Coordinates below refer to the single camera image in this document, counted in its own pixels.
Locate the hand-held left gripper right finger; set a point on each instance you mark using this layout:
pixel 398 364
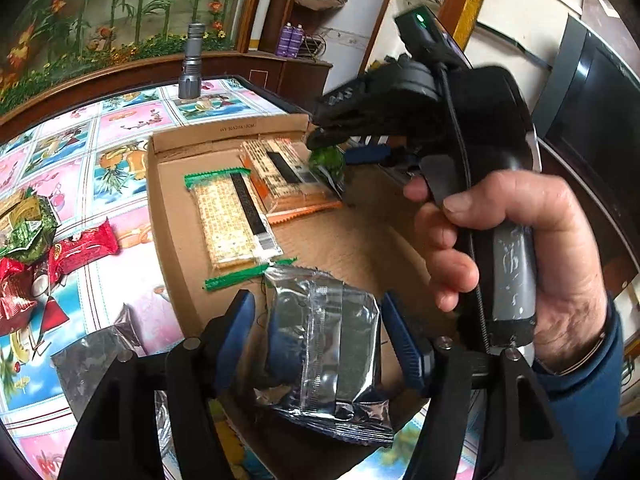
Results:
pixel 405 340

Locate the grey metal flashlight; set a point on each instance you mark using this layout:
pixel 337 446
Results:
pixel 191 80

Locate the cardboard box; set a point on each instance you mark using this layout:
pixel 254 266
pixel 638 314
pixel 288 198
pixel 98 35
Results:
pixel 360 240

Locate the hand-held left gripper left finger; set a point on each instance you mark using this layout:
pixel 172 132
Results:
pixel 235 330

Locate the black flat screen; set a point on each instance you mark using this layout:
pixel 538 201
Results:
pixel 600 95

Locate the person's right hand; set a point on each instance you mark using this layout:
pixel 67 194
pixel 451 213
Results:
pixel 565 260

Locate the wooden corner shelf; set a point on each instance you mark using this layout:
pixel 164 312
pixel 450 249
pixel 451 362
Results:
pixel 320 4

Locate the green-ended cracker packet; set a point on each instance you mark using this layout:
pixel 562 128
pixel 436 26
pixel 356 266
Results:
pixel 225 220

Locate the person's right forearm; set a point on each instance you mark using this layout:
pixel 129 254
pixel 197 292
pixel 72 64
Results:
pixel 590 410

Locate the silver foil snack packet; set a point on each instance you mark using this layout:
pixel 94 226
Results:
pixel 320 340
pixel 95 365

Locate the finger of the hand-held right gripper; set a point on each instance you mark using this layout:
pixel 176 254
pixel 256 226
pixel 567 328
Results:
pixel 325 136
pixel 360 100

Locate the red snack packet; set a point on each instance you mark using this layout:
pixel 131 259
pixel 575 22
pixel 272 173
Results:
pixel 15 295
pixel 85 250

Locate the crinkled green snack packet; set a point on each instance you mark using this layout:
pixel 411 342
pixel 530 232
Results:
pixel 37 237

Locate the orange-ended cracker packet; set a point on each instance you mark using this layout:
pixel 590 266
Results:
pixel 300 190

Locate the round green snack packet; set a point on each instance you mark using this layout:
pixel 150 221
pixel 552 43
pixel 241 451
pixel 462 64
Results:
pixel 327 160

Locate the blue snack packet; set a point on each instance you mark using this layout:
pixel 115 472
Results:
pixel 367 154

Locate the glass display with artificial plants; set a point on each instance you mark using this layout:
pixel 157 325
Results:
pixel 125 10

